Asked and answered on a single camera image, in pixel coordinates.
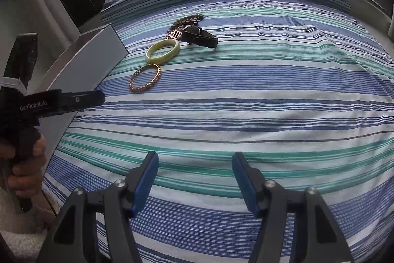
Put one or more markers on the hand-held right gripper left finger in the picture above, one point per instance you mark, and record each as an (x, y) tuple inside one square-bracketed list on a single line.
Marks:
[(144, 186)]

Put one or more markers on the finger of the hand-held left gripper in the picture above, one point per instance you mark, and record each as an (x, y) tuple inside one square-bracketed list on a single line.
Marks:
[(83, 100)]

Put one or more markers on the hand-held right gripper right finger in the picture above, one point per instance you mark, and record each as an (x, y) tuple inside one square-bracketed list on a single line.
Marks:
[(246, 186)]

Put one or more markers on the grey box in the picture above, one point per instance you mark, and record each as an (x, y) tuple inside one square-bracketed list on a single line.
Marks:
[(89, 66)]

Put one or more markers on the gold twisted bangle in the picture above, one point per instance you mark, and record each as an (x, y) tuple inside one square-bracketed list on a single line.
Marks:
[(141, 90)]

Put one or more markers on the person's left forearm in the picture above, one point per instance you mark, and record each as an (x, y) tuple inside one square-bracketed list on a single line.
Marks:
[(18, 235)]

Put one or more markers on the person's left hand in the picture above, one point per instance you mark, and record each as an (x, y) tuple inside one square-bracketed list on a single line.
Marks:
[(29, 178)]

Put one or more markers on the blue green striped bed sheet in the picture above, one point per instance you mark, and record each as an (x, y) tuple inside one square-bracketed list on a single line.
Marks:
[(246, 115)]

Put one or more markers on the pale green jade bangle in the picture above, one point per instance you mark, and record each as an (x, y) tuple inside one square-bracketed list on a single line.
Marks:
[(150, 57)]

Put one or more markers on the silver mesh watch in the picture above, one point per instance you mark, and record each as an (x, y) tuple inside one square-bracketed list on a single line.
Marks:
[(175, 34)]

